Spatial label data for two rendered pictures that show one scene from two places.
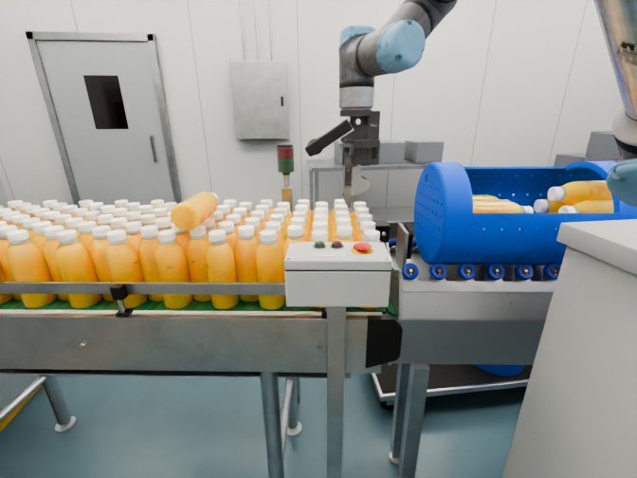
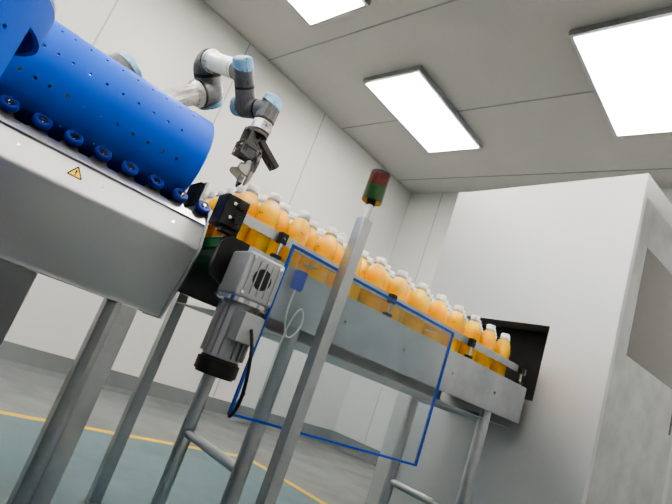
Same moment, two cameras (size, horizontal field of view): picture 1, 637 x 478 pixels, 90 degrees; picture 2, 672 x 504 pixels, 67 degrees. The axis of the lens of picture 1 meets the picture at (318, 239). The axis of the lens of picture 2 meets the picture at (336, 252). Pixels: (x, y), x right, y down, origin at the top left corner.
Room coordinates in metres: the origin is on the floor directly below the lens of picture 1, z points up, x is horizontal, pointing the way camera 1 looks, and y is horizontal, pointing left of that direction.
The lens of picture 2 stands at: (2.36, -0.79, 0.60)
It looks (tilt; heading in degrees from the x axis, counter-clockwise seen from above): 14 degrees up; 143
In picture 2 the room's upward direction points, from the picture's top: 20 degrees clockwise
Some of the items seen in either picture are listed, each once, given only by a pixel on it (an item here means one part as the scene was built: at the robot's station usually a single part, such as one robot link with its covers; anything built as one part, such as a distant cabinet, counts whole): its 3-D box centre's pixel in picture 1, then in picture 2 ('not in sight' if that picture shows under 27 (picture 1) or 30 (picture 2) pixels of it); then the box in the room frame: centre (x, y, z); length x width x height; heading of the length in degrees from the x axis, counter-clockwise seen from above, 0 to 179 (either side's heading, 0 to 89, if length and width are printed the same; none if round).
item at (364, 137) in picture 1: (358, 138); (250, 146); (0.75, -0.09, 1.30); 0.09 x 0.08 x 0.12; 88
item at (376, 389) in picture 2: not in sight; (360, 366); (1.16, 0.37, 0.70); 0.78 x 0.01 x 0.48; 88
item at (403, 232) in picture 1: (404, 247); (191, 200); (0.87, -0.25, 0.99); 0.10 x 0.02 x 0.12; 178
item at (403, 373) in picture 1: (402, 402); (75, 419); (0.94, -0.32, 0.31); 0.06 x 0.06 x 0.63; 88
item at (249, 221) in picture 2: not in sight; (417, 313); (1.10, 0.63, 0.96); 1.60 x 0.01 x 0.03; 88
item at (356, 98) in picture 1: (355, 100); (261, 128); (0.76, -0.09, 1.38); 0.08 x 0.08 x 0.05
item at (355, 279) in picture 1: (336, 272); not in sight; (0.59, -0.04, 1.05); 0.20 x 0.10 x 0.10; 88
